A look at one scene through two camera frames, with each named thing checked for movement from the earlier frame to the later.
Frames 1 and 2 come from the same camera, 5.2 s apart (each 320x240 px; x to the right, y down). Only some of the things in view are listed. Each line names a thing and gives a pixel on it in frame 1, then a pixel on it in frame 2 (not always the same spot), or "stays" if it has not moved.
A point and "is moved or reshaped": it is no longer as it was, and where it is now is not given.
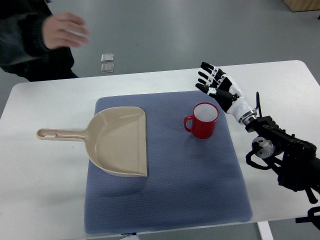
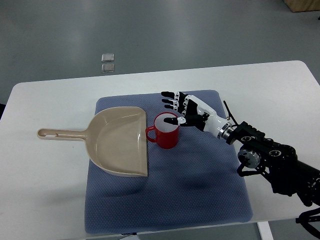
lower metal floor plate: [107, 68] stays
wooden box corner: [300, 5] stays
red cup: [203, 120] is moved or reshaped
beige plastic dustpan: [115, 139] stays
